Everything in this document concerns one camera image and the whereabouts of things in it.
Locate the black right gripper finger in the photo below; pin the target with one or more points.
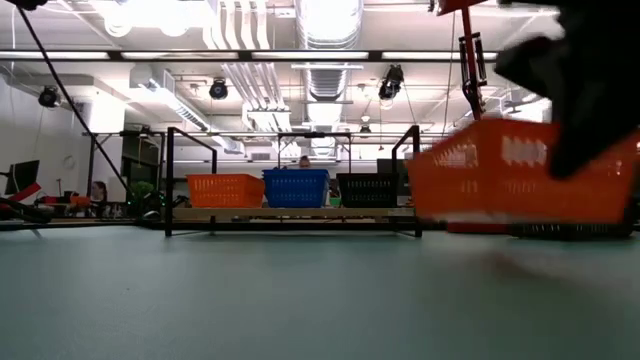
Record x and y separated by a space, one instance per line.
572 150

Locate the orange plastic basket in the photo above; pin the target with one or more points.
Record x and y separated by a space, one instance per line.
480 180
225 192

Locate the black plastic basket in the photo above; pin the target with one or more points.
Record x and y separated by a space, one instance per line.
570 231
367 192

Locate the blue plastic basket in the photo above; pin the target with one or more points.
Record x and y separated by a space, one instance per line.
296 195
296 171

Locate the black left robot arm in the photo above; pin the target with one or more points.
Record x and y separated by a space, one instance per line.
27 4

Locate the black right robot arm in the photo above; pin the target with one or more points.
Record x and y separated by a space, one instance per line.
620 20

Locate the red desk lamp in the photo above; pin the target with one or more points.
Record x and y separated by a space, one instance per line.
469 25

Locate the black spotlight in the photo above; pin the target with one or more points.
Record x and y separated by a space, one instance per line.
218 90
390 82
49 96

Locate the person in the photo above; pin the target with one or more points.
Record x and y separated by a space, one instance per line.
304 162
99 192

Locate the black ceiling beam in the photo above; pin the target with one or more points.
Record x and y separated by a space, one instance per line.
245 55

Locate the green plant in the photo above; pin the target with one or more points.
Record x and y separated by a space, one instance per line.
142 190

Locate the black monitor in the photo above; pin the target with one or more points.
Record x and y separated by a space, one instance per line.
22 176

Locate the silver ventilation duct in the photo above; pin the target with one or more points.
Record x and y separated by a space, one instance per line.
327 80

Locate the wooden shelf with black frame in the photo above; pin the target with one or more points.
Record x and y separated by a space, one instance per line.
300 213

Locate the black workstation frame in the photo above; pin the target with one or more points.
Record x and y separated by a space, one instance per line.
125 133

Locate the black metal table frame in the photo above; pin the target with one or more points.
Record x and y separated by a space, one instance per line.
75 224

